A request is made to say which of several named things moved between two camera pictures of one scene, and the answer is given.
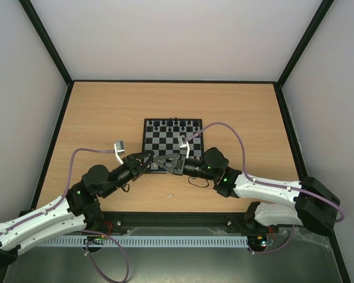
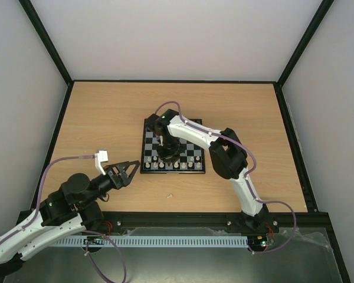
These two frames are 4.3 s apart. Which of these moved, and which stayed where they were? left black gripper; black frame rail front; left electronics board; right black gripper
Moved: right black gripper; left black gripper
Stayed: left electronics board; black frame rail front
